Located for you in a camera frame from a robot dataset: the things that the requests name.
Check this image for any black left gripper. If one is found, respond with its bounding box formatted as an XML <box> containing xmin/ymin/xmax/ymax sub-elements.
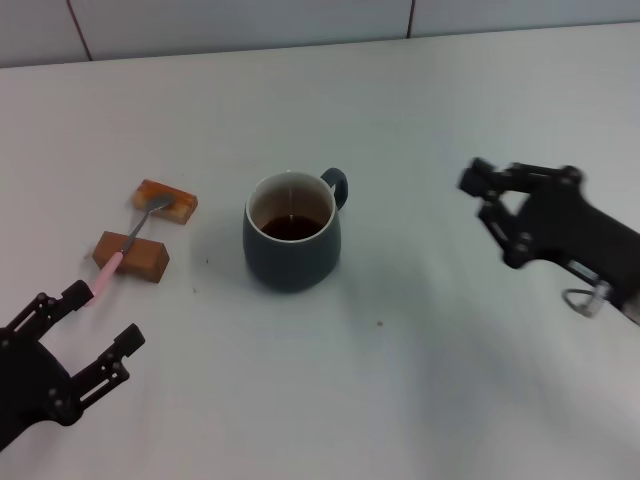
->
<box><xmin>0</xmin><ymin>279</ymin><xmax>147</xmax><ymax>451</ymax></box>

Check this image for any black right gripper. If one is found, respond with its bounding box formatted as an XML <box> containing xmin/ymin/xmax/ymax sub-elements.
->
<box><xmin>458</xmin><ymin>157</ymin><xmax>640</xmax><ymax>311</ymax></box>

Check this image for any pink handled metal spoon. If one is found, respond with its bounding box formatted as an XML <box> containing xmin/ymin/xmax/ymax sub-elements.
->
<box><xmin>84</xmin><ymin>195</ymin><xmax>175</xmax><ymax>306</ymax></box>

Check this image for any grey ceramic cup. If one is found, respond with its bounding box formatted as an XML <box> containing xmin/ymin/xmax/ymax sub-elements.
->
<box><xmin>242</xmin><ymin>167</ymin><xmax>350</xmax><ymax>294</ymax></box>

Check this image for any brown wooden block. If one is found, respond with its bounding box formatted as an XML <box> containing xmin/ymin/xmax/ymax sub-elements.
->
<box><xmin>91</xmin><ymin>230</ymin><xmax>170</xmax><ymax>285</ymax></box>

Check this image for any light wooden block orange stain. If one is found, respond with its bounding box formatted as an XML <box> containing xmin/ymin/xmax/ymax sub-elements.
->
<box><xmin>131</xmin><ymin>178</ymin><xmax>200</xmax><ymax>225</ymax></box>

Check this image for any dark coffee liquid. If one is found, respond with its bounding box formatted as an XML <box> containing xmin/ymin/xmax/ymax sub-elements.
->
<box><xmin>259</xmin><ymin>214</ymin><xmax>326</xmax><ymax>241</ymax></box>

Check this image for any right gripper cable with connector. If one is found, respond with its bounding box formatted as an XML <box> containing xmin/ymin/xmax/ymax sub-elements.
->
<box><xmin>563</xmin><ymin>282</ymin><xmax>614</xmax><ymax>319</ymax></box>

